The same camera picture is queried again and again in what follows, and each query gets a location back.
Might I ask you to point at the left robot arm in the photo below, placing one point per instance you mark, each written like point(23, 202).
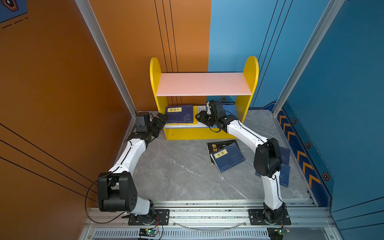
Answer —
point(116, 188)

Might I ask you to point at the white La Dame book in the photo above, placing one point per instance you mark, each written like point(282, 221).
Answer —
point(184, 117)

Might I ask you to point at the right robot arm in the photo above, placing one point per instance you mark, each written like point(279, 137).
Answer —
point(267, 160)

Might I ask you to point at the right green circuit board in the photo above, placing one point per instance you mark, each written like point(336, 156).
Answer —
point(277, 234)

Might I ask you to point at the aluminium corner post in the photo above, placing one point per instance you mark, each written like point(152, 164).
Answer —
point(318, 34)
point(101, 42)

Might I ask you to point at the aluminium frame rail front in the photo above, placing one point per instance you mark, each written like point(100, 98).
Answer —
point(216, 220)

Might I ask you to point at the navy book yellow label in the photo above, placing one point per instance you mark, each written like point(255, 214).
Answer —
point(180, 114)

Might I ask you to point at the left green circuit board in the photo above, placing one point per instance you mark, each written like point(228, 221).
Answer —
point(148, 233)

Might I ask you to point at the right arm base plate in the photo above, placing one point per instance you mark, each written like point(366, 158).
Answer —
point(261, 217)

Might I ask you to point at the yellow pink blue bookshelf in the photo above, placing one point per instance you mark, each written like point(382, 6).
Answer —
point(241, 85)

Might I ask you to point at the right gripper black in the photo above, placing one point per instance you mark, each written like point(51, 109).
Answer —
point(202, 117)

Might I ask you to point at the green circuit board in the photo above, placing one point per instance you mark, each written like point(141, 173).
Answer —
point(277, 234)
point(148, 233)

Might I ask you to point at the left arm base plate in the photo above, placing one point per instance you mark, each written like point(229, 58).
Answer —
point(154, 217)

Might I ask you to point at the black book orange title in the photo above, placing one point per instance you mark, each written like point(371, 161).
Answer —
point(219, 145)

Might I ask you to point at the right aluminium corner post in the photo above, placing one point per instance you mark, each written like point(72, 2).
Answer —
point(318, 34)

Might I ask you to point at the left aluminium corner post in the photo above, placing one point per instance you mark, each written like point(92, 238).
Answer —
point(101, 42)

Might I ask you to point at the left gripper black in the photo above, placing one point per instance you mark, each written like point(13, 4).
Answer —
point(159, 124)

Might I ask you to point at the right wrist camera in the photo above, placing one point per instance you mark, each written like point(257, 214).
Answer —
point(208, 109)

